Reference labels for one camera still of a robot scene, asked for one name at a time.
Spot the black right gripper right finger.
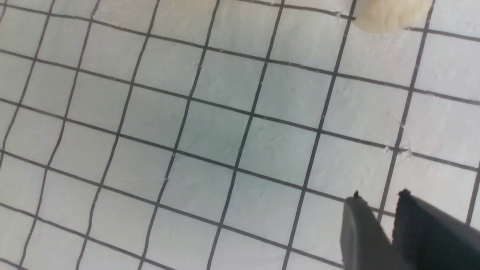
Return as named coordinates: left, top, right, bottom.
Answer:
left=392, top=189, right=480, bottom=270

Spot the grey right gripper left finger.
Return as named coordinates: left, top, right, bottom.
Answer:
left=340, top=191, right=412, bottom=270

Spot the white dumpling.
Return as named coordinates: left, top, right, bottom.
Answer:
left=353, top=0, right=433, bottom=34

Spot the white checkered tablecloth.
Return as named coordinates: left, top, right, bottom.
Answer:
left=1, top=0, right=479, bottom=270

